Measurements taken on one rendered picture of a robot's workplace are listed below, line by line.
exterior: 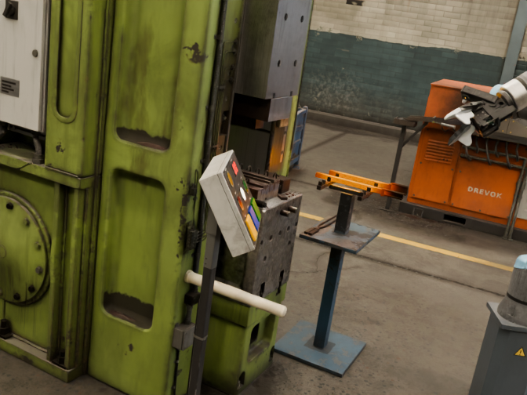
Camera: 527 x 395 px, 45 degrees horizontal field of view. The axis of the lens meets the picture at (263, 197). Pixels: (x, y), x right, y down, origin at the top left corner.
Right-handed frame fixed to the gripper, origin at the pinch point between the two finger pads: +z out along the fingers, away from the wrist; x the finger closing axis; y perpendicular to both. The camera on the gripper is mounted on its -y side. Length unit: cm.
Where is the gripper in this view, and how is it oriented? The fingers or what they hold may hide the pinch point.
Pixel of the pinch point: (444, 131)
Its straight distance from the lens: 198.7
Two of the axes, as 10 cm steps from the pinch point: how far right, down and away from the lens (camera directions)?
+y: 4.1, 7.4, -5.3
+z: -8.5, 5.2, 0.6
